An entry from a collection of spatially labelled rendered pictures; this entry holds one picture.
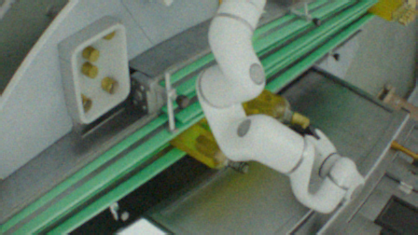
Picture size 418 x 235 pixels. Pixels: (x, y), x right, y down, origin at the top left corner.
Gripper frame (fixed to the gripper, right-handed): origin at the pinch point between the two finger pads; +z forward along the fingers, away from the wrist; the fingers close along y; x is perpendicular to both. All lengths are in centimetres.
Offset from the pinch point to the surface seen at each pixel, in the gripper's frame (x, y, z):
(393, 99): -351, -237, 192
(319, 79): -42, -16, 34
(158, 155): 30.4, -3.6, 17.7
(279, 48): -17.9, 5.8, 29.8
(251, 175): 9.9, -12.7, 6.0
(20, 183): 75, 6, 17
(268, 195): 10.8, -12.7, -3.4
